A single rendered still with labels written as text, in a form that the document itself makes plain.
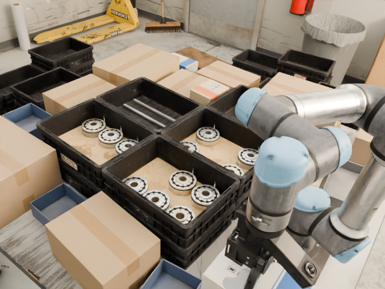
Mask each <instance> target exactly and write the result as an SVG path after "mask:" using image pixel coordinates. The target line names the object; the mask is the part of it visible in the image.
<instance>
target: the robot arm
mask: <svg viewBox="0 0 385 289"><path fill-rule="evenodd" d="M235 115H236V117H237V118H238V119H239V120H240V121H241V122H242V123H243V124H244V125H245V126H246V128H249V129H251V130H252V131H253V132H254V133H256V134H257V135H258V136H259V137H260V138H262V139H263V140H264V142H263V144H262V145H261V147H260V150H259V153H258V156H257V158H256V161H255V163H254V174H253V179H252V185H251V188H250V193H249V198H248V200H246V201H245V202H244V203H243V204H242V206H241V207H240V208H239V209H238V210H237V211H236V214H235V216H236V217H237V218H238V223H237V226H236V228H235V229H234V230H233V231H232V234H231V235H230V236H229V237H228V238H227V243H226V249H225V256H226V257H227V258H229V259H230V260H232V261H233V262H235V263H236V264H238V265H240V266H241V267H242V266H243V265H246V266H247V267H249V268H250V269H251V271H249V270H248V269H242V270H241V271H240V272H239V274H238V276H237V277H236V278H233V277H225V278H224V280H223V286H224V288H225V289H256V287H257V285H258V282H259V281H260V280H259V277H260V275H261V274H263V275H264V274H265V272H266V271H267V270H268V268H269V267H270V265H271V263H272V262H273V261H274V262H277V261H278V262H279V264H280V265H281V266H282V267H283V268H284V269H285V270H286V272H287V273H288V274H289V275H290V276H291V277H292V278H293V279H294V280H295V281H296V283H297V284H298V285H299V286H300V287H301V288H302V289H305V288H308V287H311V286H314V285H315V283H316V280H317V278H318V277H319V274H320V272H321V269H320V267H319V266H318V265H317V264H316V263H315V262H314V261H313V260H312V259H311V258H310V257H309V255H308V254H307V253H309V252H310V251H311V250H312V249H313V247H314V245H315V242H316V241H317V242H318V243H319V244H320V245H321V246H322V247H323V248H324V249H325V250H326V251H327V252H329V253H330V254H331V256H332V257H334V258H335V259H336V260H337V261H339V262H340V263H343V264H345V263H347V262H349V261H350V260H351V259H353V258H354V257H355V256H356V255H357V254H358V253H359V252H361V251H362V250H363V249H364V248H365V247H366V246H367V245H368V244H369V243H370V242H371V239H370V237H369V236H368V234H369V232H370V226H369V224H368V223H369V222H370V221H371V219H372V218H373V216H374V214H375V213H376V211H377V210H378V209H379V207H380V206H381V204H382V203H383V201H384V200H385V88H384V87H380V86H377V85H369V84H343V85H340V86H338V87H336V88H335V89H332V90H326V91H316V92H305V93H295V94H289V95H278V96H271V95H269V94H268V93H267V92H266V91H263V90H261V89H259V88H251V89H248V90H247V91H246V92H244V93H243V94H242V95H241V97H240V98H239V99H238V101H237V104H236V107H235ZM337 121H339V122H342V123H352V124H354V125H356V126H358V127H359V128H361V129H362V130H364V131H365V132H367V133H368V134H370V135H371V136H373V139H372V141H371V143H370V150H371V151H372V153H371V155H370V157H369V159H368V161H367V162H366V164H365V165H364V167H363V169H362V171H361V172H360V174H359V176H358V178H357V180H356V181H355V183H354V185H353V187H352V188H351V190H350V191H349V193H348V195H347V197H346V199H345V200H344V202H343V204H342V206H341V207H340V208H336V209H334V208H333V207H331V206H330V203H331V200H330V198H329V195H328V194H327V193H326V192H325V191H324V190H322V189H320V188H318V187H315V186H310V185H311V184H313V183H314V182H316V181H318V180H319V179H321V178H323V177H325V176H326V175H328V174H329V173H333V172H335V171H336V170H337V169H338V168H339V167H340V166H342V165H343V164H345V163H346V162H347V161H348V160H349V159H350V157H351V153H352V145H351V141H350V139H349V137H348V136H347V134H346V133H345V132H344V131H343V130H341V129H340V128H338V127H334V126H326V127H320V128H317V127H315V126H318V125H321V124H327V123H332V122H337ZM237 232H238V233H237ZM228 246H229V252H227V250H228ZM246 281H247V282H246ZM245 284H246V285H245Z"/></svg>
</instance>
